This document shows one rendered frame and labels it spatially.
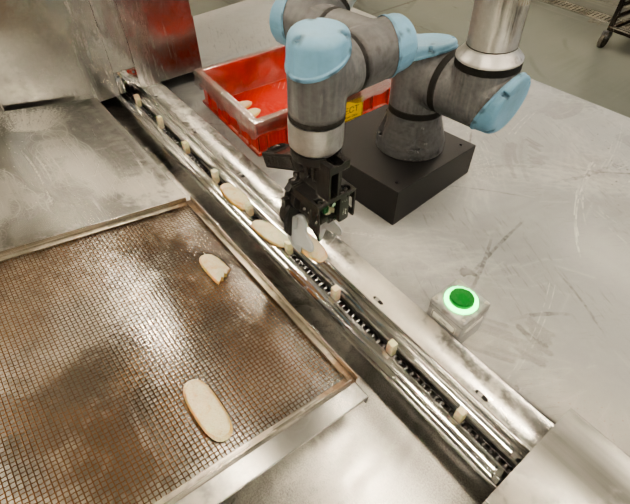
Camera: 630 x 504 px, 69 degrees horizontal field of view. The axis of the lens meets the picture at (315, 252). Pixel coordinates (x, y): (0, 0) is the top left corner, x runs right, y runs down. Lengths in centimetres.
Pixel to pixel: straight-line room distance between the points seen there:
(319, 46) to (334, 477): 55
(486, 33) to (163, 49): 88
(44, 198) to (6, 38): 44
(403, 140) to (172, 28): 73
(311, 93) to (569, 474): 55
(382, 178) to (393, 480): 56
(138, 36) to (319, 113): 89
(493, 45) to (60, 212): 81
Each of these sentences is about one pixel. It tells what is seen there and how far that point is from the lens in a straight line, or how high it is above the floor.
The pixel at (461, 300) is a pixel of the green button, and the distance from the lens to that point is 78.
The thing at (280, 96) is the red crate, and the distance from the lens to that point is 140.
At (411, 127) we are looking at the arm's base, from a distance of 101.
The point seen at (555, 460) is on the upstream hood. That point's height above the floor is 92.
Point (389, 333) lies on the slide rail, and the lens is 78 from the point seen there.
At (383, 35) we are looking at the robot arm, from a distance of 63.
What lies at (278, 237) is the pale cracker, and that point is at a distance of 90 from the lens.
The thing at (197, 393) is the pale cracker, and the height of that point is 93.
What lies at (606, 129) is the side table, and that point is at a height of 82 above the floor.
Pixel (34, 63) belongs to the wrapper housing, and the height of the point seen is 100.
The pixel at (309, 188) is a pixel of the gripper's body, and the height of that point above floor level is 108.
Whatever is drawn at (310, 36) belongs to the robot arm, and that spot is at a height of 129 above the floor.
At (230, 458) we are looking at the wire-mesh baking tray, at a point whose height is 93.
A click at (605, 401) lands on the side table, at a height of 82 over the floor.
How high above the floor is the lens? 150
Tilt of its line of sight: 48 degrees down
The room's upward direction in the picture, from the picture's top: straight up
